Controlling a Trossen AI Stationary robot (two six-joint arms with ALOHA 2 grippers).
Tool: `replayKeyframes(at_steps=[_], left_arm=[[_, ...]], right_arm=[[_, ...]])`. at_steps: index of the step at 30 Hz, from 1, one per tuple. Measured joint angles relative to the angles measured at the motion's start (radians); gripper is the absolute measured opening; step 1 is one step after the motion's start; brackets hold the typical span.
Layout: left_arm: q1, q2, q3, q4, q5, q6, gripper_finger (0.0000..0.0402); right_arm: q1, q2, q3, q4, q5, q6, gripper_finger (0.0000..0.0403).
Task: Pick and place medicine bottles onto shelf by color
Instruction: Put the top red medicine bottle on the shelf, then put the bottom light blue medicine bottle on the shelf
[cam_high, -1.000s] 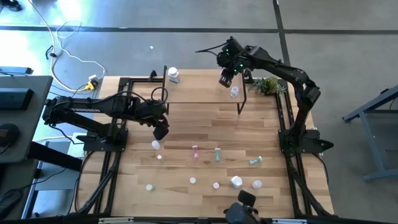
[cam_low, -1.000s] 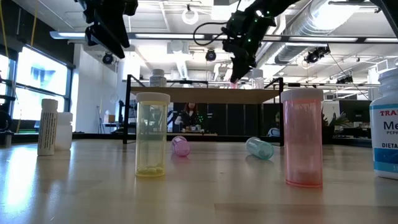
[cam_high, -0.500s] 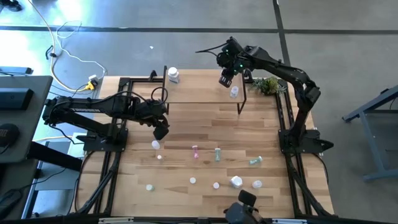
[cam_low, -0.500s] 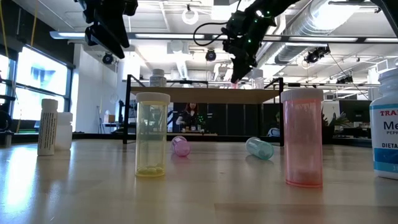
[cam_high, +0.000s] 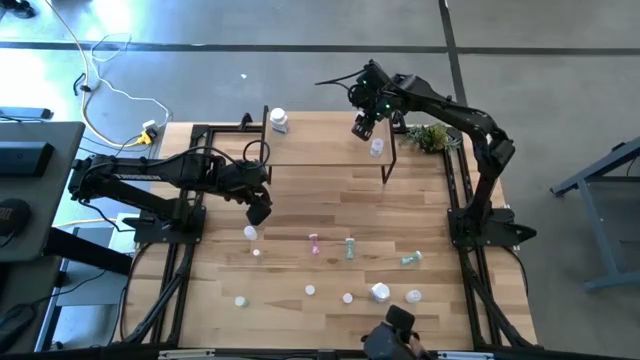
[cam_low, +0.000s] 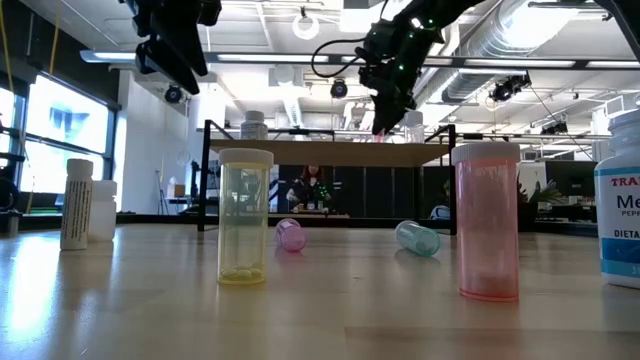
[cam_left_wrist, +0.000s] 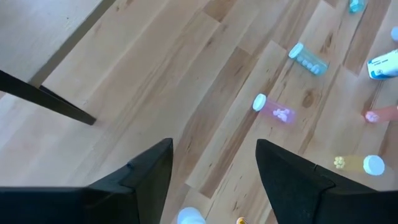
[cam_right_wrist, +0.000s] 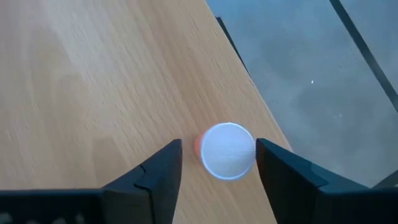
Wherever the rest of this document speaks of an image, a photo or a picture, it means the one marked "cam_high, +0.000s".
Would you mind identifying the black desk support beam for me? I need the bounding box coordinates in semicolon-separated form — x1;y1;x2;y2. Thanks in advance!
43;227;134;276

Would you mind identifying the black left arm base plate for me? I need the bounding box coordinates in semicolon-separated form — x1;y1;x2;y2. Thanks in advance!
122;205;207;245

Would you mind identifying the large white labelled bottle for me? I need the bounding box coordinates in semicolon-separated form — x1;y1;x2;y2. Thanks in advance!
369;282;392;304
268;107;290;135

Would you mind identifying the black rectangular box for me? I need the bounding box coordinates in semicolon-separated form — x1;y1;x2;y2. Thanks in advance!
0;141;56;178

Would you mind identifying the grey floor plate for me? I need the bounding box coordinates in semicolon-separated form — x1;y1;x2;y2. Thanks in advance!
55;227;132;307

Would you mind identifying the person's hand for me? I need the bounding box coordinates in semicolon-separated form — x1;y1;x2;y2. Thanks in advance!
407;334;426;359

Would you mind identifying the small green potted plant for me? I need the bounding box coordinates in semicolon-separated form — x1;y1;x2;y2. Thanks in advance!
399;122;462;155

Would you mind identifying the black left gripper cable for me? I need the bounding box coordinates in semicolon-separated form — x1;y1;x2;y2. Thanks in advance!
243;139;272;174

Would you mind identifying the yellow floor cable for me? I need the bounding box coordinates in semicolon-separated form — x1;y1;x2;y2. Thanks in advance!
53;217;119;229
43;0;151;150

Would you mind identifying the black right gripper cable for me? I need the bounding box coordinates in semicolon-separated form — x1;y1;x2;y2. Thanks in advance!
314;69;366;87

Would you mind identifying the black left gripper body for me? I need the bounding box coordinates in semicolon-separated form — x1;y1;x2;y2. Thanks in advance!
224;159;274;204

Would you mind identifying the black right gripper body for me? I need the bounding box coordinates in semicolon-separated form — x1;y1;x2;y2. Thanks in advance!
348;59;401;119

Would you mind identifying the black metal rig frame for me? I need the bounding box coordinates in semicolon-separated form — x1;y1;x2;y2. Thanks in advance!
113;112;540;351

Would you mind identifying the black computer mouse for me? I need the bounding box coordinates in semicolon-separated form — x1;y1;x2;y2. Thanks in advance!
0;302;39;354

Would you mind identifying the short black cable piece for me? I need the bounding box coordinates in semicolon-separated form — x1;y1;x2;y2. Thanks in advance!
72;72;94;97

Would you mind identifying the blue-grey table frame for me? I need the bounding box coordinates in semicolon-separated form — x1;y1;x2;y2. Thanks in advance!
549;135;640;294

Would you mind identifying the black floor object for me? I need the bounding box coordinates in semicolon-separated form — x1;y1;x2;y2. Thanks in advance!
0;0;37;20

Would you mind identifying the grey desk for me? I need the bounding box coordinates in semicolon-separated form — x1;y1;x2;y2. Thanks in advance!
0;121;87;264

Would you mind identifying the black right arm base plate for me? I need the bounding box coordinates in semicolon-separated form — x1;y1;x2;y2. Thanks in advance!
447;207;539;250

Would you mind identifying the white floor cable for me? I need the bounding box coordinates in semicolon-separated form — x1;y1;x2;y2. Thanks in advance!
89;32;174;129

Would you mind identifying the silver aluminium bar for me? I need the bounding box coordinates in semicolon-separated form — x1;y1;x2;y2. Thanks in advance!
436;350;497;360
157;349;217;360

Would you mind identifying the wooden shelf with black frame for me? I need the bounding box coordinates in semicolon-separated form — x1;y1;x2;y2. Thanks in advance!
259;104;399;185

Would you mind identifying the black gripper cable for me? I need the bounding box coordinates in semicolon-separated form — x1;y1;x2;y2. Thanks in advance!
314;69;366;87
243;139;272;174

